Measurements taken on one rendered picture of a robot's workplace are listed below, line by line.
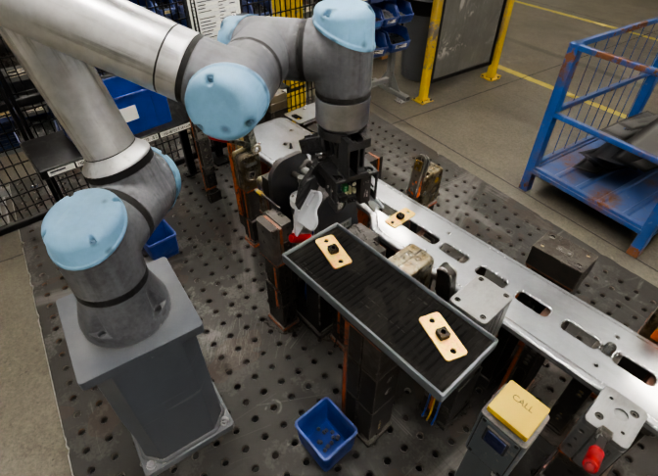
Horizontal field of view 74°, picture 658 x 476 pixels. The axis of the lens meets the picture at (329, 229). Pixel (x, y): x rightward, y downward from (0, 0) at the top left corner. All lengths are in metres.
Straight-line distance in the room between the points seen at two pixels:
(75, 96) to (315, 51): 0.36
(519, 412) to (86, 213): 0.67
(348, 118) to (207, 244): 1.05
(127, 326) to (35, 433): 1.44
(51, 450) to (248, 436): 1.14
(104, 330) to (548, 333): 0.82
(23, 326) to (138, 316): 1.82
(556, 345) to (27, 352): 2.16
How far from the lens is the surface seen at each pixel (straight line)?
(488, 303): 0.85
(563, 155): 3.35
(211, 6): 1.79
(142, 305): 0.80
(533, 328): 0.99
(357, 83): 0.58
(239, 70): 0.46
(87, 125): 0.76
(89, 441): 1.25
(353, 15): 0.55
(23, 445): 2.21
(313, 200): 0.69
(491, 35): 4.58
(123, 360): 0.82
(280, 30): 0.58
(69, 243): 0.70
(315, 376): 1.19
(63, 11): 0.53
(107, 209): 0.72
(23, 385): 2.37
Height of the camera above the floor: 1.73
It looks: 41 degrees down
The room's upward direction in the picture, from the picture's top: straight up
